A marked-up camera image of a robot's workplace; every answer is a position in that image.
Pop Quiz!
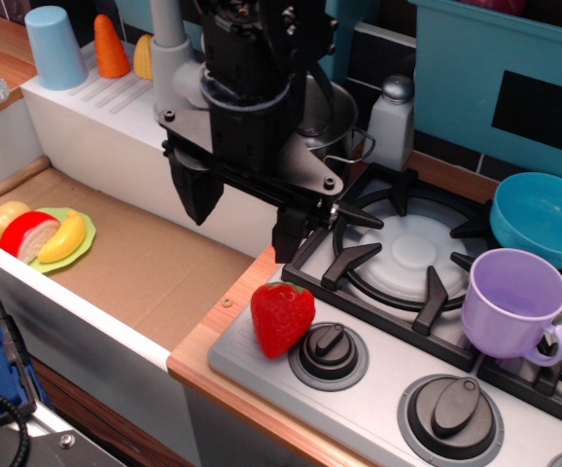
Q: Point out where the orange toy carrot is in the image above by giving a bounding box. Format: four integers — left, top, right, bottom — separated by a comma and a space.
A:
94, 14, 130, 79

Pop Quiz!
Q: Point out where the yellow toy corn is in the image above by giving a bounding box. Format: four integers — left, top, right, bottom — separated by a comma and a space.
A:
132, 34, 153, 81

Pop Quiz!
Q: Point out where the black cable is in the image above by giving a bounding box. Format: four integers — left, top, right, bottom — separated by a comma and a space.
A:
0, 387, 31, 467

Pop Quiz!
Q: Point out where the blue plastic bowl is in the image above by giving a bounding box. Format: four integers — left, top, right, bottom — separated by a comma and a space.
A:
489, 172, 562, 269

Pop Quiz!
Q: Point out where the white toy sink unit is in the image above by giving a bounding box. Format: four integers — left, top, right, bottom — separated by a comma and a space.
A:
0, 73, 293, 466

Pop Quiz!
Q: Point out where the large black stove knob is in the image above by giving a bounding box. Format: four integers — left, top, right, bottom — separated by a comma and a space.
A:
397, 375, 505, 466

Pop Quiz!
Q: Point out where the yellow toy banana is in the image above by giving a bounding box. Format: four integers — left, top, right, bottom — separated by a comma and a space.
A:
37, 210, 87, 264

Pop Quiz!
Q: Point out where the small black stove knob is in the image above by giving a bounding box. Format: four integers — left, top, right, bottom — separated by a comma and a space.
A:
288, 322, 369, 392

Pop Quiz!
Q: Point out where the red toy apple slice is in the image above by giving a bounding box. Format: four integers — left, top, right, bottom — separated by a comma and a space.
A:
0, 211, 60, 264

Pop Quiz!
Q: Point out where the yellow toy onion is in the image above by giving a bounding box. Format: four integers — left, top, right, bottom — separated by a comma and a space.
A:
0, 201, 31, 238

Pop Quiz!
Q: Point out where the grey toy faucet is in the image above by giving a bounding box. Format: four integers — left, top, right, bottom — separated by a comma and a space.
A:
150, 0, 208, 112

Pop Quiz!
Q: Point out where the white salt shaker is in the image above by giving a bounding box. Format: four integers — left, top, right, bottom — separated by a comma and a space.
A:
368, 74, 414, 171

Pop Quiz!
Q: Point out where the black burner grate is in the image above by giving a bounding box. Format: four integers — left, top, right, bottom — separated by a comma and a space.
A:
282, 165, 497, 371

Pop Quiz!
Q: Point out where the light blue plastic cup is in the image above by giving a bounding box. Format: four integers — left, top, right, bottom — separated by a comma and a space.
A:
24, 6, 88, 90

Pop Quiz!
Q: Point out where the green plastic plate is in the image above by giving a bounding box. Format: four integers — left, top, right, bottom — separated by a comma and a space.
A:
0, 206, 97, 274

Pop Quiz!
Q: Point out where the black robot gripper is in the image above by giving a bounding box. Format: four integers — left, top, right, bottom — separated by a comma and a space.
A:
158, 77, 344, 264

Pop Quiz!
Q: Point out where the purple plastic cup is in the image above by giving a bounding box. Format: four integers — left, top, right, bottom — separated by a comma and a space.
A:
461, 248, 562, 367

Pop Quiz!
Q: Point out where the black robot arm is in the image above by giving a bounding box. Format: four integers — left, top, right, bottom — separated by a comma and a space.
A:
159, 1, 343, 264

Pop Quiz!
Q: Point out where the red toy strawberry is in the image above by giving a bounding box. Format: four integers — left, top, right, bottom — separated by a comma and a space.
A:
251, 282, 316, 359

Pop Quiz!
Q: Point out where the grey toy stove top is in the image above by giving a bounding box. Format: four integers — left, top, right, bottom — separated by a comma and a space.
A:
206, 162, 562, 467

